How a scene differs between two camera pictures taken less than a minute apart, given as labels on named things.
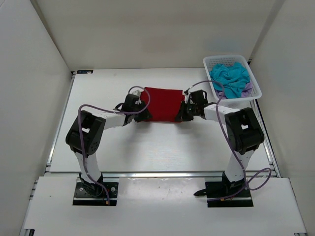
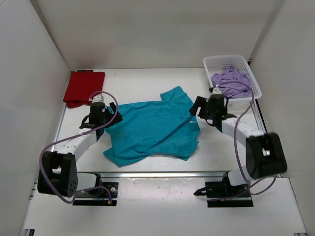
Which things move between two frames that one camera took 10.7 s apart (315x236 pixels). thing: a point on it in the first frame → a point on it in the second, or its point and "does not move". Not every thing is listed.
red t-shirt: (165, 103) → (81, 85)
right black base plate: (219, 189) does not move
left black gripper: (145, 114) → (118, 118)
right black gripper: (182, 116) → (201, 103)
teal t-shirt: (233, 77) → (167, 127)
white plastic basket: (211, 61) does not move
